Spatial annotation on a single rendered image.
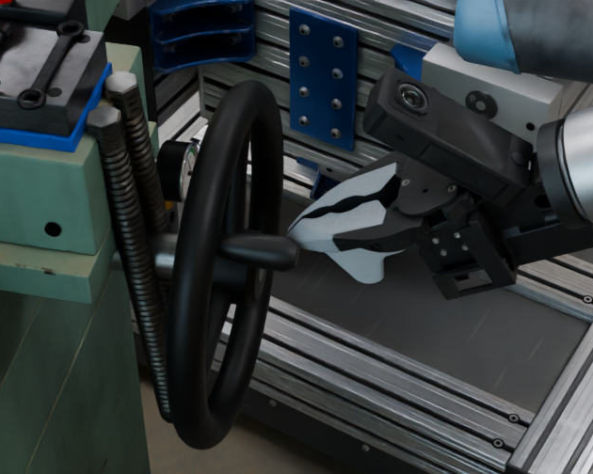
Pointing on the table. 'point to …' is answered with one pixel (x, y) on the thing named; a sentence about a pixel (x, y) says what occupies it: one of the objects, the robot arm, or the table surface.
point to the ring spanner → (50, 66)
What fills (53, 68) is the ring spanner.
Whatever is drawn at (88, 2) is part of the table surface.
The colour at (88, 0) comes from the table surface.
